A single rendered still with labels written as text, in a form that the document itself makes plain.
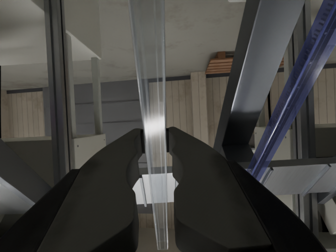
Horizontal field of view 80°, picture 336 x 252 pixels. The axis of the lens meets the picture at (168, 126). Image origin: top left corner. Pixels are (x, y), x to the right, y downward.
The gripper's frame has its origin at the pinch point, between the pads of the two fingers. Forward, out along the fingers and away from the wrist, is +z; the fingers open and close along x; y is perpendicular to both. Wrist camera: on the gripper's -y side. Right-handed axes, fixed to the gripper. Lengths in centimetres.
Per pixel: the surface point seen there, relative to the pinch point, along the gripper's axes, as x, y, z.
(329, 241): 46, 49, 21
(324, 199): 43, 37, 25
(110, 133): -109, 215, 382
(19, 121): -336, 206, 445
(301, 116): 40, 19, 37
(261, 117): 49, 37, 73
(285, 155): 45, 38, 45
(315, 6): 50, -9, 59
